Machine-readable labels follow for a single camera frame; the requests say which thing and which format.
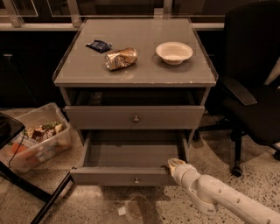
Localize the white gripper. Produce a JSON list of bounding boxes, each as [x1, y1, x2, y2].
[[168, 158, 201, 193]]

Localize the grey drawer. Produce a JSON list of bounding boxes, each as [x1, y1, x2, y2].
[[71, 129, 188, 186], [65, 90, 204, 130]]

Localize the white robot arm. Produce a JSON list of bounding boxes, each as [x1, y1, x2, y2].
[[168, 158, 280, 224]]

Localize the grey drawer cabinet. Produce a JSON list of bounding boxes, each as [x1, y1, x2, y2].
[[52, 17, 220, 147]]

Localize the grey top drawer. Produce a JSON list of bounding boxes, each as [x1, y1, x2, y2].
[[65, 90, 204, 130]]

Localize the dark object in top drawer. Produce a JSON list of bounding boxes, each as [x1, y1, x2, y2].
[[88, 92, 102, 106]]

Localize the black office chair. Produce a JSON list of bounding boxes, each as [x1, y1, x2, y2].
[[205, 0, 280, 177]]

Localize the white paper bowl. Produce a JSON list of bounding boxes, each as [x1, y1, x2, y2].
[[156, 42, 193, 66]]

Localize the crushed gold chip bag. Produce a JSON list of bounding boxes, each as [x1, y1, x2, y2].
[[105, 47, 137, 71]]

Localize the clear plastic storage bin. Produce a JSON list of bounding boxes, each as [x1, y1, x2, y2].
[[0, 102, 72, 172]]

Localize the blue snack packet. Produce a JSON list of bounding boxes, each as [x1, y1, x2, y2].
[[87, 39, 111, 53]]

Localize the snack items in bin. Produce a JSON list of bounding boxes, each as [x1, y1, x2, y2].
[[11, 122, 64, 153]]

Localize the black table stand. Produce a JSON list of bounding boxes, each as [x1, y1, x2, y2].
[[0, 113, 73, 224]]

